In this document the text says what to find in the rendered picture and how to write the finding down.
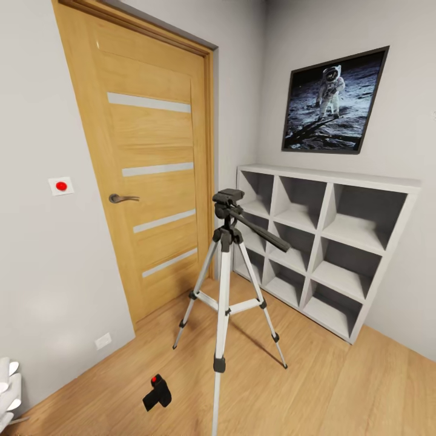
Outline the camera tripod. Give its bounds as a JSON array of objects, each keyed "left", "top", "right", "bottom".
[{"left": 173, "top": 188, "right": 291, "bottom": 436}]

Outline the digital camera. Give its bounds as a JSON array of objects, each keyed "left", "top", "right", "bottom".
[{"left": 143, "top": 374, "right": 171, "bottom": 411}]

